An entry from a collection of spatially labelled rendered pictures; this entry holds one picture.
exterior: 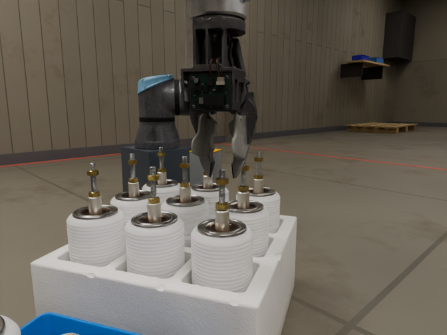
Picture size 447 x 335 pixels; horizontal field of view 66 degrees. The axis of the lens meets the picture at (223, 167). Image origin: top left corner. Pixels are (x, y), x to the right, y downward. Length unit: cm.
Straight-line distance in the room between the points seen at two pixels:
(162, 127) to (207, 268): 67
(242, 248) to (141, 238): 16
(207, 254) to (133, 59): 301
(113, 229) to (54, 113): 253
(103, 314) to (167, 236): 16
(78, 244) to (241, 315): 29
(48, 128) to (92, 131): 35
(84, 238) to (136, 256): 10
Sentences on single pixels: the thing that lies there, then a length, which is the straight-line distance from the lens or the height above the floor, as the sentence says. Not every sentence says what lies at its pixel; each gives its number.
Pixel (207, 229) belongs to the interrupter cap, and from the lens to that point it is 52.
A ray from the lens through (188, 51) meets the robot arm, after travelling 106.
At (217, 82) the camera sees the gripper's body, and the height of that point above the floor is 47.
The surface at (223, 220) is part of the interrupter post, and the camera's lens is 52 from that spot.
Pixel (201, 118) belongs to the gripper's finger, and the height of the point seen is 42.
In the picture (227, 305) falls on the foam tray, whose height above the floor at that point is 17.
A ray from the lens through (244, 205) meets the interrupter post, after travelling 63.
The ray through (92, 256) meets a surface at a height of 19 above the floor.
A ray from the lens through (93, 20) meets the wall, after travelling 331.
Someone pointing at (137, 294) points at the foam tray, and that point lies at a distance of 55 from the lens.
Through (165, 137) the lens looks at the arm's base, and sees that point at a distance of 110.
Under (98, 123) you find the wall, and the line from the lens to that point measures 323.
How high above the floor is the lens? 44
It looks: 10 degrees down
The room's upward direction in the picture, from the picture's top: straight up
